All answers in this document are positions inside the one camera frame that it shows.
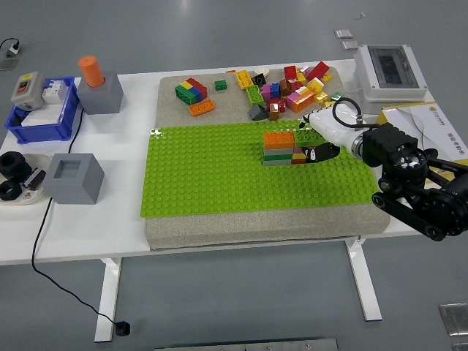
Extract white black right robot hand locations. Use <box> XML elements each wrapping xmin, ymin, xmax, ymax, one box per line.
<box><xmin>299</xmin><ymin>103</ymin><xmax>365</xmax><ymax>165</ymax></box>

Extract light green toy brick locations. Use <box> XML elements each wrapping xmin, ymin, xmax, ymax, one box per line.
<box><xmin>245</xmin><ymin>84</ymin><xmax>265</xmax><ymax>107</ymax></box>
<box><xmin>294</xmin><ymin>129</ymin><xmax>327</xmax><ymax>148</ymax></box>

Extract large orange toy brick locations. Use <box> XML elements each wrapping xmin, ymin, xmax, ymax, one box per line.
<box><xmin>291</xmin><ymin>89</ymin><xmax>317</xmax><ymax>113</ymax></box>

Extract long red toy brick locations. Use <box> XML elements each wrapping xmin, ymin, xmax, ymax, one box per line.
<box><xmin>306</xmin><ymin>61</ymin><xmax>331</xmax><ymax>82</ymax></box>

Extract shiny red toy brick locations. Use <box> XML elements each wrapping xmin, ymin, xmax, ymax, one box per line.
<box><xmin>266</xmin><ymin>98</ymin><xmax>288</xmax><ymax>114</ymax></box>

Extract long yellow toy brick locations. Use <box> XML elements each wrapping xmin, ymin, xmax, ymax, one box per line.
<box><xmin>235</xmin><ymin>70</ymin><xmax>254</xmax><ymax>91</ymax></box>

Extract green studded baseplate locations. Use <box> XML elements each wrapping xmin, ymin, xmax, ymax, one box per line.
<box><xmin>140</xmin><ymin>117</ymin><xmax>383</xmax><ymax>219</ymax></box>

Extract yellow white cardboard box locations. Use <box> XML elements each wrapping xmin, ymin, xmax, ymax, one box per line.
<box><xmin>376</xmin><ymin>100</ymin><xmax>468</xmax><ymax>173</ymax></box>

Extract grey-brown mat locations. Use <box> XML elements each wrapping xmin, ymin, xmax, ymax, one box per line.
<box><xmin>144</xmin><ymin>67</ymin><xmax>391</xmax><ymax>252</ymax></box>

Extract white table leg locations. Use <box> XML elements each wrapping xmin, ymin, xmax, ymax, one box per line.
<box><xmin>345</xmin><ymin>235</ymin><xmax>383</xmax><ymax>322</ymax></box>
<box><xmin>94</xmin><ymin>257</ymin><xmax>122</xmax><ymax>344</ymax></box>

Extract grey block with round hole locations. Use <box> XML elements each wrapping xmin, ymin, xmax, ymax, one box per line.
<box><xmin>76</xmin><ymin>71</ymin><xmax>124</xmax><ymax>116</ymax></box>

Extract long metal floor plate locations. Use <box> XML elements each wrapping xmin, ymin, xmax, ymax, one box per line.
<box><xmin>153</xmin><ymin>338</ymin><xmax>339</xmax><ymax>351</ymax></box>

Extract orange cylinder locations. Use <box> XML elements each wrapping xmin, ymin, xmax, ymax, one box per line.
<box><xmin>78</xmin><ymin>55</ymin><xmax>107</xmax><ymax>88</ymax></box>

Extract grey block with square recess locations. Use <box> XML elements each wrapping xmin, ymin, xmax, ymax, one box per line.
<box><xmin>42</xmin><ymin>152</ymin><xmax>105</xmax><ymax>205</ymax></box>

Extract white circuit breaker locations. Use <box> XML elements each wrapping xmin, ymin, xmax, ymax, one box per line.
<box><xmin>42</xmin><ymin>79</ymin><xmax>69</xmax><ymax>105</ymax></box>

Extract blue plastic bin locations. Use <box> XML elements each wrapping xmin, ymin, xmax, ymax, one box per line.
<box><xmin>4</xmin><ymin>75</ymin><xmax>80</xmax><ymax>144</ymax></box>

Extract white flat box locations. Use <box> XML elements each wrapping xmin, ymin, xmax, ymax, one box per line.
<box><xmin>20</xmin><ymin>105</ymin><xmax>61</xmax><ymax>127</ymax></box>

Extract small brown white part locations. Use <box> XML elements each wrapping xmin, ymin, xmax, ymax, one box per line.
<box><xmin>23</xmin><ymin>167</ymin><xmax>48</xmax><ymax>191</ymax></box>

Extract white plate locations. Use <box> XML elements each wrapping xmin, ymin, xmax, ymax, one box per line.
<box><xmin>0</xmin><ymin>153</ymin><xmax>52</xmax><ymax>206</ymax></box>

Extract white floor socket plug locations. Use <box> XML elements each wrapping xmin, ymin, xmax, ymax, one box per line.
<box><xmin>0</xmin><ymin>38</ymin><xmax>23</xmax><ymax>58</ymax></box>

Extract white electrical enclosure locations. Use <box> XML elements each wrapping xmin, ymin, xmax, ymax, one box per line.
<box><xmin>353</xmin><ymin>44</ymin><xmax>429</xmax><ymax>113</ymax></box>

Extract grey switch box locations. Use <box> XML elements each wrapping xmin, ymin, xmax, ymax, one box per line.
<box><xmin>10</xmin><ymin>71</ymin><xmax>45</xmax><ymax>111</ymax></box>

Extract large black ring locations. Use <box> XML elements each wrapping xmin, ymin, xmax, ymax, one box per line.
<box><xmin>0</xmin><ymin>151</ymin><xmax>32</xmax><ymax>180</ymax></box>

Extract black power cord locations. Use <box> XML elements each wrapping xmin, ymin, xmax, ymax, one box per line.
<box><xmin>31</xmin><ymin>106</ymin><xmax>120</xmax><ymax>326</ymax></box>

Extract small black ring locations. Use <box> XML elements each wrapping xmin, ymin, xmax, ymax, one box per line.
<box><xmin>0</xmin><ymin>181</ymin><xmax>23</xmax><ymax>201</ymax></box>

